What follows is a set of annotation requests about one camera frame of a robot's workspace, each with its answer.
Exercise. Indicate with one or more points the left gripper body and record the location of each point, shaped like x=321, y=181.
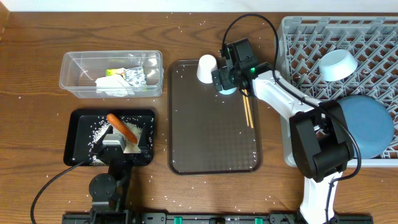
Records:
x=134, y=160

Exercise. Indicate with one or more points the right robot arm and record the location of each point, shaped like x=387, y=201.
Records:
x=321, y=144

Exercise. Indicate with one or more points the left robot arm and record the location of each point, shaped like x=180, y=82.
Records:
x=109, y=190

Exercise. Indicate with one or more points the black waste tray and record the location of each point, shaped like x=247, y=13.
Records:
x=83, y=122

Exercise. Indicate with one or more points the light blue plastic cup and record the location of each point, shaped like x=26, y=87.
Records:
x=228, y=92

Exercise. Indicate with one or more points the clear plastic bin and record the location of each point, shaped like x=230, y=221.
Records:
x=80, y=70

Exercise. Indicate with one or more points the orange carrot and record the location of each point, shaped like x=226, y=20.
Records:
x=121, y=127

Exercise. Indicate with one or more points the dark blue plate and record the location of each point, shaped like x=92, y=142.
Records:
x=370, y=124

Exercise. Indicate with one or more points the dark brown serving tray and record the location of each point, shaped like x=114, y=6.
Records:
x=208, y=133

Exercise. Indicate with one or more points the light blue bowl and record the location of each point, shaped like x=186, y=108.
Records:
x=337, y=65

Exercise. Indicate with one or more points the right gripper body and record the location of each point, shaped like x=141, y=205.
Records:
x=238, y=73

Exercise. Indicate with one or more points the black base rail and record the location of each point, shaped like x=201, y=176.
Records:
x=162, y=218

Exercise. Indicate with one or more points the wooden chopstick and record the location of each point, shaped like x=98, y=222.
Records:
x=249, y=113
x=246, y=110

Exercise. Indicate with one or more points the grey dishwasher rack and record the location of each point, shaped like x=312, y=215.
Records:
x=371, y=40

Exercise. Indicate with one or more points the silver foil snack wrapper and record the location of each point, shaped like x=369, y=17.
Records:
x=135, y=76

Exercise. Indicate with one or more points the white tissue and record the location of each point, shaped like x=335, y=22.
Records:
x=114, y=86

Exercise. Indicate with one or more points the pink plastic cup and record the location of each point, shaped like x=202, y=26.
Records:
x=206, y=64

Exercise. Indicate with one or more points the pile of rice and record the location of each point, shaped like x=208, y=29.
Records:
x=107, y=128

